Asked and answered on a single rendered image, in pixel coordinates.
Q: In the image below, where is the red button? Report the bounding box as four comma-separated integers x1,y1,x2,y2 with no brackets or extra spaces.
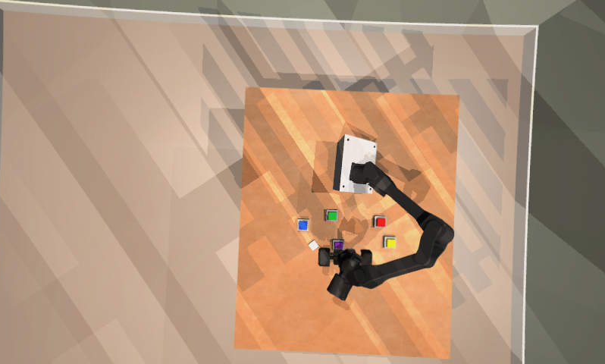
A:
373,215,387,228

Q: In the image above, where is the green button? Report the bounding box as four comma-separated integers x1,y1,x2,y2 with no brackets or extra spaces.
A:
325,209,338,221

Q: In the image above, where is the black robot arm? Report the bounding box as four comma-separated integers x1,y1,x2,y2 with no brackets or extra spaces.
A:
327,162,454,301

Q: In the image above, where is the purple button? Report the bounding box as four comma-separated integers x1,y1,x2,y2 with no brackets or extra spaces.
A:
332,239,344,251

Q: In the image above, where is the yellow button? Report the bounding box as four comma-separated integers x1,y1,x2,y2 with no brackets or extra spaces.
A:
382,236,397,249

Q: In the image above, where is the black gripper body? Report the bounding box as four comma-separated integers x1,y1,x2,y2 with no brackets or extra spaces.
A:
318,247,372,267

